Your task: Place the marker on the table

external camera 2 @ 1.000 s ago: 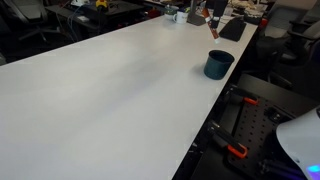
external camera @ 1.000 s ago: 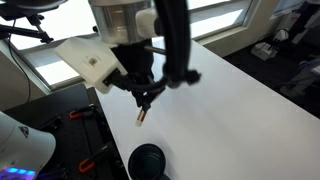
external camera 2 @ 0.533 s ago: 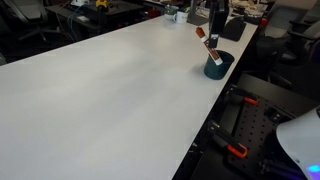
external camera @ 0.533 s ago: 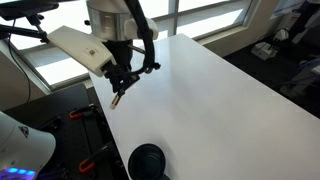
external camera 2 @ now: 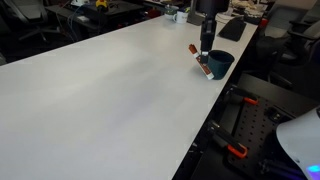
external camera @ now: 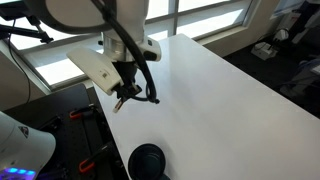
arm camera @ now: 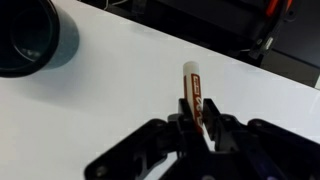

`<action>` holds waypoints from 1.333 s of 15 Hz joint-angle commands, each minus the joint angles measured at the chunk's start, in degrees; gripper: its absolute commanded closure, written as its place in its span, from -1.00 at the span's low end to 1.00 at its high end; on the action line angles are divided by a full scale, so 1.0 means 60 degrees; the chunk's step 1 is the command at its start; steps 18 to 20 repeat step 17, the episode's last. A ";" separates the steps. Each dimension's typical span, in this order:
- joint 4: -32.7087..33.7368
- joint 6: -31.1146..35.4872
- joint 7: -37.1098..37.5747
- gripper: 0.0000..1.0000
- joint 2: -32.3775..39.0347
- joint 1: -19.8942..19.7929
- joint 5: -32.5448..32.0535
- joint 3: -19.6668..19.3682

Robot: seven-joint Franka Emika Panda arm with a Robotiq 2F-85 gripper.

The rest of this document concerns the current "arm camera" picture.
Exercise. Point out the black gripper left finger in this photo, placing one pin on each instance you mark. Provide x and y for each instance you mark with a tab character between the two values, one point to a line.
146	150

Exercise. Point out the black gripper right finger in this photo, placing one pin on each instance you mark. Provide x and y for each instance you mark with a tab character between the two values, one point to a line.
260	146

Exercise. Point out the red and white marker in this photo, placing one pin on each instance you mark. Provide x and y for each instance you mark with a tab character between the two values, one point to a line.
193	86

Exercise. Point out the dark teal mug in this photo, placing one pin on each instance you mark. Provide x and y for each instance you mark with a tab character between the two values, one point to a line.
30	36

